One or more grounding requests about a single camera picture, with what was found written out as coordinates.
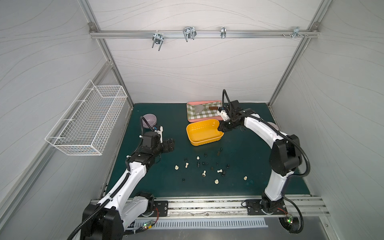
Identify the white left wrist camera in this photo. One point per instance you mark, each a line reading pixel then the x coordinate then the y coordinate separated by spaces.
pixel 159 131

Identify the metal hook clamp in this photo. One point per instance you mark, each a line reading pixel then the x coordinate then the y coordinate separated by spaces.
pixel 223 32

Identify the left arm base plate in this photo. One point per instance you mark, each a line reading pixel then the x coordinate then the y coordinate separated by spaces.
pixel 160 209

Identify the white wire basket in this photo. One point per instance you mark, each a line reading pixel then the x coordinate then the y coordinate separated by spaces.
pixel 85 127

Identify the green checkered cloth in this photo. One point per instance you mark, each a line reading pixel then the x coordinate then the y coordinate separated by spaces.
pixel 204 111

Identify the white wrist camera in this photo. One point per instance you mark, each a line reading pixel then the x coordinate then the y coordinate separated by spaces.
pixel 223 114
pixel 159 131

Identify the purple bowl left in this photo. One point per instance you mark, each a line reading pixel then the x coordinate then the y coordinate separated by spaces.
pixel 149 121

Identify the pink patterned bowl right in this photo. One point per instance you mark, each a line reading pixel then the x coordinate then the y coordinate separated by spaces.
pixel 272 124

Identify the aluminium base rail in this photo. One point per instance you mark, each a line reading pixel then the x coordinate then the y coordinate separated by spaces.
pixel 230 207

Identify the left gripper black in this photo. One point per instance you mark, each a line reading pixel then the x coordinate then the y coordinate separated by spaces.
pixel 165 145

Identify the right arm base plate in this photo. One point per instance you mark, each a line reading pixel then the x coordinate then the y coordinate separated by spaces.
pixel 258 207

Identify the metal u-bolt clamp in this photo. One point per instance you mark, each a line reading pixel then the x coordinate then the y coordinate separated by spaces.
pixel 158 39
pixel 189 33

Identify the dark chess piece tall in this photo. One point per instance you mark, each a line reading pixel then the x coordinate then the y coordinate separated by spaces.
pixel 220 152

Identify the pink tray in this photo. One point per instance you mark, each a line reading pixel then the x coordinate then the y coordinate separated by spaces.
pixel 204 111

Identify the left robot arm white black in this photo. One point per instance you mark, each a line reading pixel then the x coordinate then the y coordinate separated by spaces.
pixel 112 216

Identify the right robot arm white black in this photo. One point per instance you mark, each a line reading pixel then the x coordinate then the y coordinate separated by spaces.
pixel 287 158

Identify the metal u-bolt clamp left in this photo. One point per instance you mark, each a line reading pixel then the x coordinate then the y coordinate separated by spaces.
pixel 158 39

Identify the spatula with wooden handle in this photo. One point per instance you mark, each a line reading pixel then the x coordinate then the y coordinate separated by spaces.
pixel 200 108

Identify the yellow plastic storage box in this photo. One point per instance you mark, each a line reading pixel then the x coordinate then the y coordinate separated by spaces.
pixel 204 132

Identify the metal u-bolt clamp middle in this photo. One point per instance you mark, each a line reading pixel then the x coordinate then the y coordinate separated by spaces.
pixel 189 33

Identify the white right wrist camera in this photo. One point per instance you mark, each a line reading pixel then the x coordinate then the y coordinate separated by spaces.
pixel 223 114

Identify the aluminium crossbar rail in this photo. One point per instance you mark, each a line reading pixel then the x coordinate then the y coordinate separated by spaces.
pixel 201 34

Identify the metal bracket right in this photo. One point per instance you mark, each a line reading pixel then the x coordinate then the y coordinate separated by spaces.
pixel 296 34

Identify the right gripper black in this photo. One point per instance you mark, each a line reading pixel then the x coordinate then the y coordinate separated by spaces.
pixel 226 125

